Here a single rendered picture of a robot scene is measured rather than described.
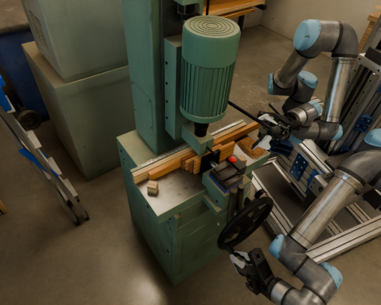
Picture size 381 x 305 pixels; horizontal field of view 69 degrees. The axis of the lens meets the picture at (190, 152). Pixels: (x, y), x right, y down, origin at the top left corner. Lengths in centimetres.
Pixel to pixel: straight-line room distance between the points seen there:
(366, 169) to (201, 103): 55
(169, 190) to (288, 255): 49
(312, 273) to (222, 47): 72
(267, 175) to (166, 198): 122
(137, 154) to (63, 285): 99
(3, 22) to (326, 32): 210
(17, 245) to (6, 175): 66
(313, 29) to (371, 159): 54
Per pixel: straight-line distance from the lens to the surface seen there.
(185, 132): 116
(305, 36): 125
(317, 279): 98
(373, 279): 231
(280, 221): 194
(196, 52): 85
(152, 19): 100
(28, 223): 230
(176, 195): 110
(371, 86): 151
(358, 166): 100
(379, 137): 142
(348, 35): 131
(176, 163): 116
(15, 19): 255
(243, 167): 108
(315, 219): 98
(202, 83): 89
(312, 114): 125
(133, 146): 142
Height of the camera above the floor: 180
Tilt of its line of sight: 46 degrees down
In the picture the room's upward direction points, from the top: 5 degrees clockwise
